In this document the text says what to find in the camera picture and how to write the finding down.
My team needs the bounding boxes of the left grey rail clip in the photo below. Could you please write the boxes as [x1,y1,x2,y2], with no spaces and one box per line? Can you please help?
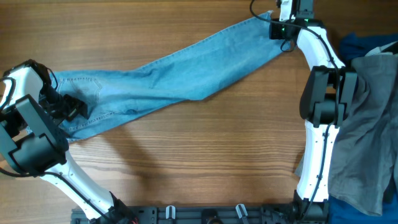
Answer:
[165,205,176,220]

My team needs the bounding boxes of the right grey rail clip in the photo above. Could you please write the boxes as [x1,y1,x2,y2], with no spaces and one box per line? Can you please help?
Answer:
[236,203,249,224]

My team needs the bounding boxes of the right black cable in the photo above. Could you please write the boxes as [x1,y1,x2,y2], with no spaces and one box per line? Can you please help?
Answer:
[249,0,341,218]

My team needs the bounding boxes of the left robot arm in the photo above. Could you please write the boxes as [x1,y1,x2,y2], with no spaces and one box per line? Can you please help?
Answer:
[1,59,139,223]

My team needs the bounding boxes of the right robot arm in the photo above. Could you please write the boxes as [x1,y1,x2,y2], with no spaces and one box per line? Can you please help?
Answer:
[269,0,358,223]

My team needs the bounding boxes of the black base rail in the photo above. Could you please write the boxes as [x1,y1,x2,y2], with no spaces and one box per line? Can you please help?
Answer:
[70,203,299,224]

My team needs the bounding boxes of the grey rail clip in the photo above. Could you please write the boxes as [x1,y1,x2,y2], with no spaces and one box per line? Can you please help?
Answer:
[236,203,249,224]
[165,205,176,220]

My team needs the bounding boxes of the dark blue t-shirt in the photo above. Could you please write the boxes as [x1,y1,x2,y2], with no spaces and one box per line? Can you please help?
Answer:
[328,34,397,223]

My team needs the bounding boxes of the grey trousers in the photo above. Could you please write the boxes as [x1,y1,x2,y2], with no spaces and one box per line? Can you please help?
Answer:
[295,52,397,216]

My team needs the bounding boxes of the light blue denim jeans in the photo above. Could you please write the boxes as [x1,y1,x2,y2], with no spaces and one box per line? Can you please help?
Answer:
[55,11,282,142]

